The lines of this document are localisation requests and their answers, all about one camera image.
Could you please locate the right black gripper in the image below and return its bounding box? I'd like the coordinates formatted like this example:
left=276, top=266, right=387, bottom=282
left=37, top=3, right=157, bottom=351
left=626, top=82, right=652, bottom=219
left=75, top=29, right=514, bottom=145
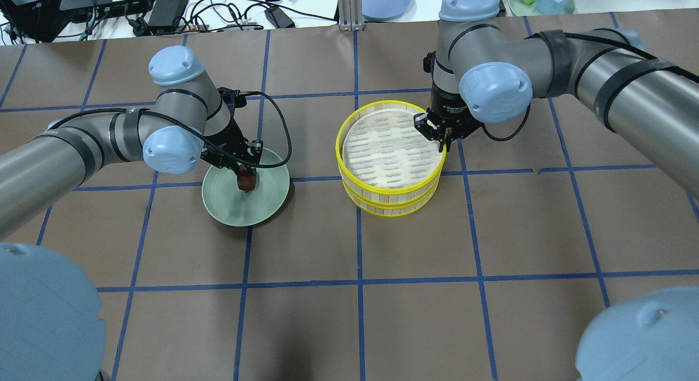
left=413, top=88, right=482, bottom=152

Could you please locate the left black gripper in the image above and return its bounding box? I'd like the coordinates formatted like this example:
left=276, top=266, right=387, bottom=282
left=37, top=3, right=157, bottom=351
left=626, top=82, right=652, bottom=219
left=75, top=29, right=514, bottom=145
left=202, top=87, right=264, bottom=176

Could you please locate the dark red bun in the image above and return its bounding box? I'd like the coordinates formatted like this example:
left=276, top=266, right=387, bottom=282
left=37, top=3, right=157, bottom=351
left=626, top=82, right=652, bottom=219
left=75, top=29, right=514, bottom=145
left=236, top=164, right=257, bottom=193

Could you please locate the yellow steamer layer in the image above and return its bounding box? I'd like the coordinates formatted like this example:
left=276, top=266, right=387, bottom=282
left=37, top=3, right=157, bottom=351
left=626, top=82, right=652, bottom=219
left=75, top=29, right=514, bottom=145
left=335, top=100, right=446, bottom=198
left=342, top=178, right=440, bottom=218

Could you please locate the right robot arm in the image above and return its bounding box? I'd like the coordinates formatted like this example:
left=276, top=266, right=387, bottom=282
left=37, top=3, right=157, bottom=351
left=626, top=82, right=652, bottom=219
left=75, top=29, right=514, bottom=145
left=414, top=0, right=698, bottom=380

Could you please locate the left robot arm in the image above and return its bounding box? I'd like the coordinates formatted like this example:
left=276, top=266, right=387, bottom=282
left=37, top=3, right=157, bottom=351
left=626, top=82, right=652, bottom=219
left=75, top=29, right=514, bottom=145
left=2, top=45, right=264, bottom=380

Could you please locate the light green plate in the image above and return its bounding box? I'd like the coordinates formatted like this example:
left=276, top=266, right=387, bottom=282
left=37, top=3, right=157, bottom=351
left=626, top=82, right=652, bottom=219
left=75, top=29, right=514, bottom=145
left=202, top=165, right=291, bottom=227

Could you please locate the blue plate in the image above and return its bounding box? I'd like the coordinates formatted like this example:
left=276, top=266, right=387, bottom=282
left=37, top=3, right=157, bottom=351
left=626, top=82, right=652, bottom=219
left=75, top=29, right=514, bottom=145
left=362, top=0, right=412, bottom=21

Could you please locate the black power adapter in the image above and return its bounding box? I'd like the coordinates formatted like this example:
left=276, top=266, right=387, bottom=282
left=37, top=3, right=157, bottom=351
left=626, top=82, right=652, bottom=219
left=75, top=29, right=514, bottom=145
left=264, top=6, right=295, bottom=29

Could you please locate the green bowl with blocks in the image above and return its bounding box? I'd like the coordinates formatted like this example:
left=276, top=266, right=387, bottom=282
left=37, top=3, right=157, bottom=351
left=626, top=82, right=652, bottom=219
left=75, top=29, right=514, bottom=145
left=508, top=0, right=575, bottom=17

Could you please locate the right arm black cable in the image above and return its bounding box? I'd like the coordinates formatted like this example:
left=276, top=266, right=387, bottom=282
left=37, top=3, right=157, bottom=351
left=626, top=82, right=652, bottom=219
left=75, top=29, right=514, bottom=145
left=482, top=104, right=531, bottom=142

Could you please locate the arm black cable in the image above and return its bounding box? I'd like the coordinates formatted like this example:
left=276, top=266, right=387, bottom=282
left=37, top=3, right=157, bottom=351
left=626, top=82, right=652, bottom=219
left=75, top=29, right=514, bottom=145
left=482, top=104, right=531, bottom=142
left=44, top=91, right=293, bottom=169

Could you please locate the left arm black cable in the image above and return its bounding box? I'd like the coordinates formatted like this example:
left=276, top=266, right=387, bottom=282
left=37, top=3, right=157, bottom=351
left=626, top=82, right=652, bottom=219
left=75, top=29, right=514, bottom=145
left=44, top=91, right=293, bottom=169

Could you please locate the aluminium frame post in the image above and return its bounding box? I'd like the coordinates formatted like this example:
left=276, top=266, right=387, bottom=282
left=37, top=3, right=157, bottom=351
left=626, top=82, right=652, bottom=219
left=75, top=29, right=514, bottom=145
left=337, top=0, right=365, bottom=31

